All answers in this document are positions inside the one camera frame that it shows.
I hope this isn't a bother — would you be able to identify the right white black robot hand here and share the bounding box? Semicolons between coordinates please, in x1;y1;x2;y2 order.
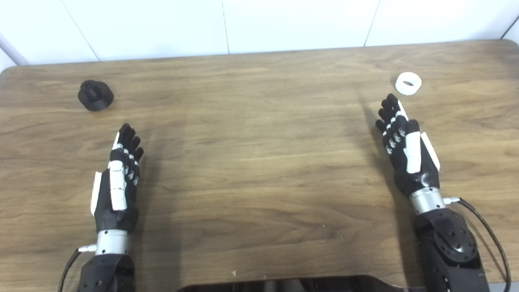
375;93;441;198

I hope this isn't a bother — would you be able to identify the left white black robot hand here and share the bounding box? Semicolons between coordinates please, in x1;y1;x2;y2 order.
90;123;144;234

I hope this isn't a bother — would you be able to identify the white ring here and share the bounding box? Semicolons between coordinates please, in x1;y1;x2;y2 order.
395;72;422;96

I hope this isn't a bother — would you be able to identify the round black part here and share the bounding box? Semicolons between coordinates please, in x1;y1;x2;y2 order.
78;80;114;112

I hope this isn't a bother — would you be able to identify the black robot torso edge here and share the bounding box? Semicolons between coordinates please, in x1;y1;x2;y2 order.
176;275;426;292

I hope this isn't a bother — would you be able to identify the gray wall corner post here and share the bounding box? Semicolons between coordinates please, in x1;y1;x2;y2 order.
0;32;30;66

